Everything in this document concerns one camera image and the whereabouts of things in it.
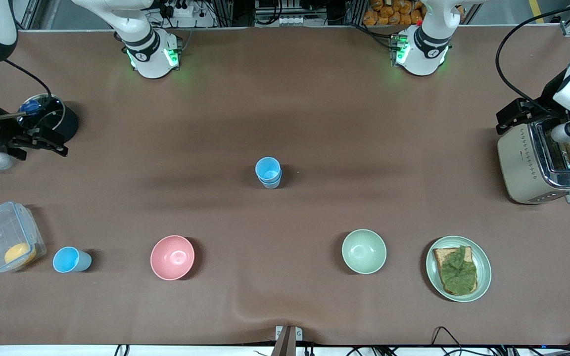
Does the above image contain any glass lid with blue knob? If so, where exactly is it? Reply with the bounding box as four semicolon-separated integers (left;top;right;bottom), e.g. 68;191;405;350
18;95;65;130

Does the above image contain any silver toaster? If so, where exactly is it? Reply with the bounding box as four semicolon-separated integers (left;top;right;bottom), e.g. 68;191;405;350
497;121;570;205

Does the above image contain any yellow round food piece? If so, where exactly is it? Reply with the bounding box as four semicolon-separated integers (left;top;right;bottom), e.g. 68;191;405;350
4;242;37;265

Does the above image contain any pale green plate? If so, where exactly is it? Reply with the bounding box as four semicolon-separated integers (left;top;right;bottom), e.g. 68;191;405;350
425;235;492;303

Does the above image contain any toast slice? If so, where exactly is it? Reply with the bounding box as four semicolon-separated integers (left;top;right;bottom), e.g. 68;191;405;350
432;246;478;296

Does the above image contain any green lettuce leaf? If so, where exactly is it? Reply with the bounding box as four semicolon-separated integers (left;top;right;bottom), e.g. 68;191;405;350
441;246;477;293

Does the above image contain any bag of orange snacks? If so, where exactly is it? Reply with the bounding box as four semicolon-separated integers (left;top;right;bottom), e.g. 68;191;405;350
363;0;427;27

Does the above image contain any pink bowl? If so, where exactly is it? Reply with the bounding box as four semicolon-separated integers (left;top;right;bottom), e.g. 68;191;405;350
150;235;195;281

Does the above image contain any pale green bowl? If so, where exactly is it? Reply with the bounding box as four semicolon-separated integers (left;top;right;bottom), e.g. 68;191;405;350
341;228;387;274

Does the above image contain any white power strip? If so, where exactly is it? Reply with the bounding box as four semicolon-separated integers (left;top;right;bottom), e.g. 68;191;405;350
169;0;216;28

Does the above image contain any black pot with blue handle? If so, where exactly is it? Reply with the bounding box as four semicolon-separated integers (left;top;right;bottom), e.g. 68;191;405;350
17;93;80;147

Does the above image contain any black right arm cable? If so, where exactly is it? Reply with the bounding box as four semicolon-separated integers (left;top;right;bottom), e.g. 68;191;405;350
2;58;54;102

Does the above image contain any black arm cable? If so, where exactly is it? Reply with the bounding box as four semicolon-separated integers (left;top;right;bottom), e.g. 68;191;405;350
495;2;570;107
2;58;54;102

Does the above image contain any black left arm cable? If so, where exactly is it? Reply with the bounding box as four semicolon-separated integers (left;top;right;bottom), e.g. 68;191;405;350
495;2;570;107

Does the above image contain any black looped cable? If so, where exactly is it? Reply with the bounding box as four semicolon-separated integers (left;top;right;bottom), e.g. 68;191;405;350
430;326;465;356

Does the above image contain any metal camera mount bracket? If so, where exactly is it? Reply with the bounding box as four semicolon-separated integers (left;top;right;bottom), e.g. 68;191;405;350
274;325;303;356

